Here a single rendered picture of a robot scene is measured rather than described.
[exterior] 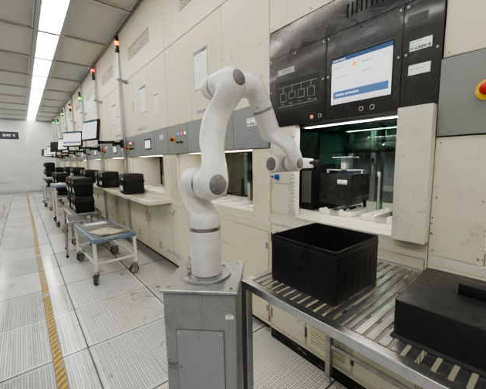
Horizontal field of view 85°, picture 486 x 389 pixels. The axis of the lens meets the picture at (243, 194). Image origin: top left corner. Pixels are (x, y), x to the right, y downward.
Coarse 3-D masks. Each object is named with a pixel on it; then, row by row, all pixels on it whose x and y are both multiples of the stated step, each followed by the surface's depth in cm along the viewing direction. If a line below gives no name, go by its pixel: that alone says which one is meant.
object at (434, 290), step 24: (408, 288) 71; (432, 288) 71; (456, 288) 71; (480, 288) 65; (408, 312) 64; (432, 312) 61; (456, 312) 60; (480, 312) 60; (408, 336) 65; (432, 336) 61; (456, 336) 58; (480, 336) 55; (456, 360) 58; (480, 360) 55
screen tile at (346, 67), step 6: (354, 60) 122; (336, 66) 129; (342, 66) 127; (348, 66) 124; (354, 66) 122; (336, 72) 129; (342, 72) 127; (354, 72) 122; (348, 78) 125; (354, 78) 123; (336, 84) 130; (342, 84) 128; (348, 84) 125; (354, 84) 123
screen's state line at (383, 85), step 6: (372, 84) 117; (378, 84) 115; (384, 84) 113; (342, 90) 128; (348, 90) 125; (354, 90) 123; (360, 90) 121; (366, 90) 119; (372, 90) 117; (336, 96) 130; (342, 96) 128
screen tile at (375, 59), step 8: (368, 56) 117; (376, 56) 114; (368, 64) 117; (384, 64) 112; (360, 72) 120; (368, 72) 118; (376, 72) 115; (384, 72) 113; (360, 80) 121; (368, 80) 118
